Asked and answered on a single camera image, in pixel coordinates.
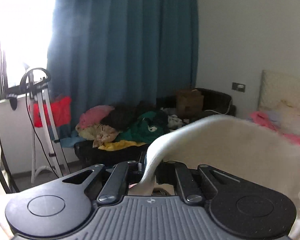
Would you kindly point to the garment steamer stand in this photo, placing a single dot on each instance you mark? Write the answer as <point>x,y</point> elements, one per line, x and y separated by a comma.
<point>47,130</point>

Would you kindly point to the cream white knit garment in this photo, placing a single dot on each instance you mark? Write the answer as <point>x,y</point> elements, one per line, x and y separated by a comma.
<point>227,145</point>

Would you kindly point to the green garment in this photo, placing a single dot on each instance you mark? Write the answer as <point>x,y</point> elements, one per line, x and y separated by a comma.
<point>140,132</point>

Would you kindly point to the pink cloth bundle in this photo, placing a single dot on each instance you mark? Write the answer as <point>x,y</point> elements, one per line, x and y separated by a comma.
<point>95,115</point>

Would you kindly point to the brown cardboard box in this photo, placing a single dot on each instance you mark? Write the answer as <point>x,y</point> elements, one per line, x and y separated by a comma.
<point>190,102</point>

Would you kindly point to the blue cloth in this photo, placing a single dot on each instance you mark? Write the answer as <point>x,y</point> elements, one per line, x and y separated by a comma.
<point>68,140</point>

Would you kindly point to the pastel pillow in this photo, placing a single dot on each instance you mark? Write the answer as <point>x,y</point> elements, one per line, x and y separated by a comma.
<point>295,120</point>

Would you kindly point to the wide blue curtain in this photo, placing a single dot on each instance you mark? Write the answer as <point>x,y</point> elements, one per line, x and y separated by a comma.
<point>127,42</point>

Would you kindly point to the dark framed window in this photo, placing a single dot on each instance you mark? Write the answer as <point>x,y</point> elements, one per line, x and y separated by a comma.
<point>20,30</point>

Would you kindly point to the beige yellow cloth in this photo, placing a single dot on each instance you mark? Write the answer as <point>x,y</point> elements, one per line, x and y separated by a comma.
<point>105,135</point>

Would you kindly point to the bright yellow cloth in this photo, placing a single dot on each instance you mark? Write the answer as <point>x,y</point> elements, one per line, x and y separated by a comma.
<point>120,145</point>

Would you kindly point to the white patterned cloth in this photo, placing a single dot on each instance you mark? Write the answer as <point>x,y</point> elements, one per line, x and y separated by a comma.
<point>176,122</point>

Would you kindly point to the red cloth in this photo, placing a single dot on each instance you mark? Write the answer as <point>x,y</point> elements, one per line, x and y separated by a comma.
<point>61,112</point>

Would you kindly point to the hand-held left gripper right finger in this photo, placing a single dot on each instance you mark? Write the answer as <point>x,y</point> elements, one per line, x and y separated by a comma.
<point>167,170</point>

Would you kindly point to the black steamer nozzle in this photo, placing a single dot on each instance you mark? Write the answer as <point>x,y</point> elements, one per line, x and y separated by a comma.
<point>13,102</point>

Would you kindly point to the pink ruffled cloth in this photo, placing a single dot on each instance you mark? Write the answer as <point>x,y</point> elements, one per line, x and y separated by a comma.
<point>262,118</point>

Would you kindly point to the grey wall socket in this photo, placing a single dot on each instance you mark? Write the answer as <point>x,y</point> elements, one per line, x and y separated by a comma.
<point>238,87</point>

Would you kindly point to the cream headboard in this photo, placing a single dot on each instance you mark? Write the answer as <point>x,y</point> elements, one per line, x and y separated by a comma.
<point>285,87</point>

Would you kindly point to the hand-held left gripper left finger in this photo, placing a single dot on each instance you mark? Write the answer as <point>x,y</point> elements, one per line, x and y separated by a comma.
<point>133,167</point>

